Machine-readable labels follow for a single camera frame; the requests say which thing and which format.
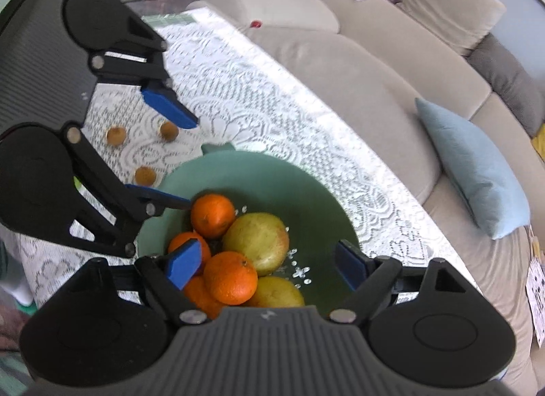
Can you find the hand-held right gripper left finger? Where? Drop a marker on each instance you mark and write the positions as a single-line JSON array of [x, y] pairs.
[[184, 264]]

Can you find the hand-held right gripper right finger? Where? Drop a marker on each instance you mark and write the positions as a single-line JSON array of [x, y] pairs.
[[351, 264]]

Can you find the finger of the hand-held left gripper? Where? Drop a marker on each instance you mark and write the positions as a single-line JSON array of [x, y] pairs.
[[170, 107], [166, 199]]

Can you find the orange tangerine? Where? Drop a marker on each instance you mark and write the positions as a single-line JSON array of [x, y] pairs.
[[184, 244], [203, 296], [213, 215], [230, 277]]

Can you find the small brown kiwi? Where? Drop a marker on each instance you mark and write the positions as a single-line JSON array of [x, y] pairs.
[[116, 135], [169, 130], [144, 175]]

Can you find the green plastic colander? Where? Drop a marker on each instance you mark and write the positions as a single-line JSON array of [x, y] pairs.
[[306, 208]]

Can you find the yellow-red apple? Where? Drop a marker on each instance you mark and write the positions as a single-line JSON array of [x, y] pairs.
[[255, 242]]

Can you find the green pear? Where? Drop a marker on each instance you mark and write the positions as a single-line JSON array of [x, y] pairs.
[[276, 293]]

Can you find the white lace tablecloth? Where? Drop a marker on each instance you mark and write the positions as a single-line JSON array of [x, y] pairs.
[[255, 93]]

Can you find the small red object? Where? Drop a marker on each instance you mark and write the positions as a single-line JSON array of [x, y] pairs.
[[255, 24]]

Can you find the light blue pillow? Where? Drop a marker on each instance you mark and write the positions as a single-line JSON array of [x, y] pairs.
[[472, 174]]

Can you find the green slipper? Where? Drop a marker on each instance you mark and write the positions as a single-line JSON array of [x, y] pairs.
[[27, 307]]

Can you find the person's leg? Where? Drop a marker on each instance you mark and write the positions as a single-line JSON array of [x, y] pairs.
[[12, 268]]

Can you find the beige sofa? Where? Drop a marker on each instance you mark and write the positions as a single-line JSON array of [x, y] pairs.
[[362, 80]]

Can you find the printed paper sheet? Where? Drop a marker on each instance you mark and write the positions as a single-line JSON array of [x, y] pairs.
[[535, 289]]

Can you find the yellow pillow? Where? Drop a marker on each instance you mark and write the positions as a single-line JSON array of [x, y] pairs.
[[540, 140]]

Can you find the grey checked pillow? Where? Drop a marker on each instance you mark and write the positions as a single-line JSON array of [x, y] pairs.
[[506, 80]]

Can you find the beige pillow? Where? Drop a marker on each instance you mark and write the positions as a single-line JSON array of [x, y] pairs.
[[451, 4]]

